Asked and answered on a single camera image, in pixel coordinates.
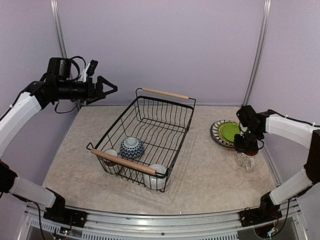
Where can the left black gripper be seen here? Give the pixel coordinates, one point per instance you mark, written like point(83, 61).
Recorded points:
point(91, 92)

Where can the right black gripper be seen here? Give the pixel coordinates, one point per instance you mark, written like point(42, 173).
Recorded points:
point(239, 147)

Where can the white blue-striped plate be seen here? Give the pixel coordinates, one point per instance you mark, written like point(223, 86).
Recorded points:
point(215, 128)

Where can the white calligraphy cup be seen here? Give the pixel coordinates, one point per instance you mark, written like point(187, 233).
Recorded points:
point(246, 161)

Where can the green plate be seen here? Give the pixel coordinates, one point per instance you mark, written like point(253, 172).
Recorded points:
point(229, 130)

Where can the woven bamboo tray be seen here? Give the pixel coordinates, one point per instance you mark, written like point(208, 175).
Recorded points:
point(221, 137)

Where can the blue white patterned bowl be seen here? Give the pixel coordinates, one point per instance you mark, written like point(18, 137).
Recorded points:
point(131, 148)

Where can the white ceramic bowl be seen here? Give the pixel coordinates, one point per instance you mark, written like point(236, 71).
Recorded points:
point(159, 181)

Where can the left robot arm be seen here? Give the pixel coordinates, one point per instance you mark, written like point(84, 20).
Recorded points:
point(63, 80)

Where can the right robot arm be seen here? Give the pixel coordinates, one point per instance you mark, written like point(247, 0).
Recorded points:
point(301, 149)

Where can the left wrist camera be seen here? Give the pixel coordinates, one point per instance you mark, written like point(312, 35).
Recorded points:
point(88, 71)

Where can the black wire dish rack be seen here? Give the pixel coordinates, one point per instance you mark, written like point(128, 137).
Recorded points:
point(160, 120)

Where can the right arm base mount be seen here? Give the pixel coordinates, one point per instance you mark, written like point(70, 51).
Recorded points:
point(267, 211)

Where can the aluminium front rail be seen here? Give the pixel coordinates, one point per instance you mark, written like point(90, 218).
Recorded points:
point(103, 225)

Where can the left aluminium corner post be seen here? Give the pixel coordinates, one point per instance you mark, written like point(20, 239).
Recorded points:
point(58, 28)

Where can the aluminium corner post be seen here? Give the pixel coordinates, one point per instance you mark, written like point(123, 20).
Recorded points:
point(259, 51)
point(58, 28)

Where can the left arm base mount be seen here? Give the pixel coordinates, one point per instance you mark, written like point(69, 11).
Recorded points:
point(59, 213)

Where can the right aluminium corner post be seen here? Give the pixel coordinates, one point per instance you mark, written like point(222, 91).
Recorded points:
point(259, 51)

